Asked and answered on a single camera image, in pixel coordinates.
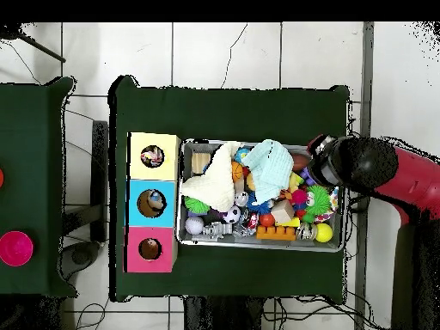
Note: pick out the mint waffle cloth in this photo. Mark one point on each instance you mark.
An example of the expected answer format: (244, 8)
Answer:
(268, 165)

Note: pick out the cream waffle cloth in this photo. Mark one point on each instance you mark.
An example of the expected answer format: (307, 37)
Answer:
(216, 179)

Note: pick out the green spiky ball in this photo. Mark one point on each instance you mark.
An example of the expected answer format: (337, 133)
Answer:
(196, 204)
(320, 205)

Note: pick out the multicoloured patterned cloth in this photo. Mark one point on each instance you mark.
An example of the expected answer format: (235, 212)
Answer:
(152, 157)

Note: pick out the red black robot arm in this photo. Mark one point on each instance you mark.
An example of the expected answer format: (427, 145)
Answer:
(385, 172)

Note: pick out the shallow clear mesh bin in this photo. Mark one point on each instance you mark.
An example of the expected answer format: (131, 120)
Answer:
(189, 237)

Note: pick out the wooden box with three holes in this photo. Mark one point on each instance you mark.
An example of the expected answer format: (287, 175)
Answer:
(151, 234)

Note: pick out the red spiky ball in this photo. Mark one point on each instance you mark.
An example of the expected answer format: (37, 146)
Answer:
(298, 198)

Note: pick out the yellow ball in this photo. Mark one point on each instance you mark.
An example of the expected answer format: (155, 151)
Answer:
(323, 232)

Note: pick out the orange toy brick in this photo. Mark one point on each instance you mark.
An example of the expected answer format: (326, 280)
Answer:
(276, 232)

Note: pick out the small soccer ball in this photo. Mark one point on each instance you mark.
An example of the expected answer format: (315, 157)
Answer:
(232, 214)

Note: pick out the grey toy robot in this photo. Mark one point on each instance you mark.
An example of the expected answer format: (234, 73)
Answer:
(216, 230)

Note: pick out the white baseball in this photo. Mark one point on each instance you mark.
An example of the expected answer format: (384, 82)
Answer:
(194, 225)

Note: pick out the grey round base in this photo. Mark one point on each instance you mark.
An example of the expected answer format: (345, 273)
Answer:
(81, 260)

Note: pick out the green cloth side table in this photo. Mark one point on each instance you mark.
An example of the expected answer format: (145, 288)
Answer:
(31, 137)

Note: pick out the pink round disc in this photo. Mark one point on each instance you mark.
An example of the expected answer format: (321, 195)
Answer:
(15, 249)

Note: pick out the black stand pole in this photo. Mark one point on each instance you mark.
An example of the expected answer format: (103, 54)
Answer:
(8, 31)

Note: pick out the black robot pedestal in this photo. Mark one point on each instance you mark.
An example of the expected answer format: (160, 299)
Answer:
(220, 316)

